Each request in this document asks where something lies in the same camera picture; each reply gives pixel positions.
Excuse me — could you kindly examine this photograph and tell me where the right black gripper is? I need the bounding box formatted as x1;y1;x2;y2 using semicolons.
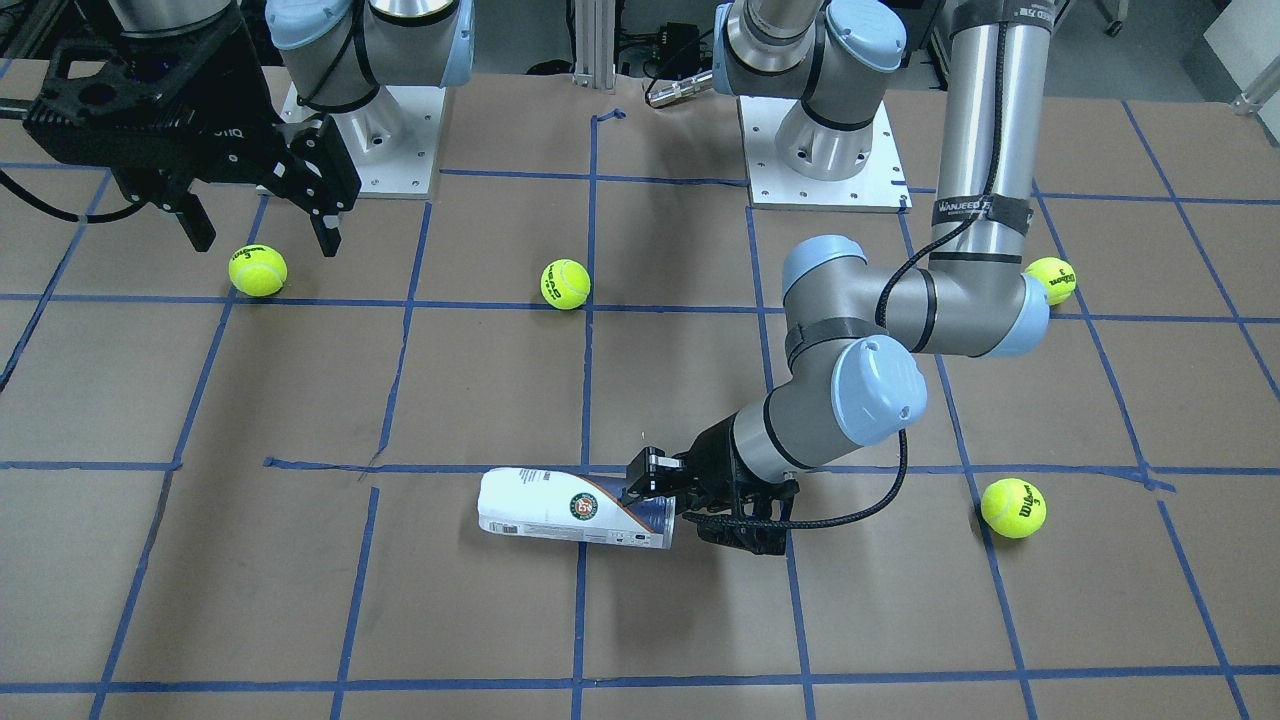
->
22;10;360;258

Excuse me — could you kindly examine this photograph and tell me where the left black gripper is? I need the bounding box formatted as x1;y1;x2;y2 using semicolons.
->
625;410;801;556

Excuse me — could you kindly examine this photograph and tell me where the white tennis ball can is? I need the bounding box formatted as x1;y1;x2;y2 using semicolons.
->
477;468;676;550

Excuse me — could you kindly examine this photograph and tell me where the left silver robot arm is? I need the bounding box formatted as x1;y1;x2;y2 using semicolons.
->
618;1;1057;555

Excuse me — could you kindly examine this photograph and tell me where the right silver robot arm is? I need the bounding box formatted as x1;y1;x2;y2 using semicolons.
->
3;1;474;258

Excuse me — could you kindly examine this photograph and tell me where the Head tennis ball centre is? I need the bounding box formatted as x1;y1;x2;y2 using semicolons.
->
539;259;591;310

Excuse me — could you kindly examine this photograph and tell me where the tennis ball near left gripper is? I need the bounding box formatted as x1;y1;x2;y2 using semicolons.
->
979;477;1047;539

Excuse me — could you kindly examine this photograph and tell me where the tennis ball far corner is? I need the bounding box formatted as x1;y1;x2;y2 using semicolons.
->
1025;258;1078;307

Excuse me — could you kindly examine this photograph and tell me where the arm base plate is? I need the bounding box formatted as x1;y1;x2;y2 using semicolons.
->
739;96;911;213
328;78;449;200

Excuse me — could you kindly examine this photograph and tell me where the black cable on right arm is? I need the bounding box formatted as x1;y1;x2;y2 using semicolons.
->
685;15;1011;530

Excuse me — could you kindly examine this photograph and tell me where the aluminium frame post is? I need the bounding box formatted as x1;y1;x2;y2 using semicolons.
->
570;0;617;94

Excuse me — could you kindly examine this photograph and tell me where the black cables bundle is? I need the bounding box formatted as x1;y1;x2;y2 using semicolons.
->
614;20;701;86

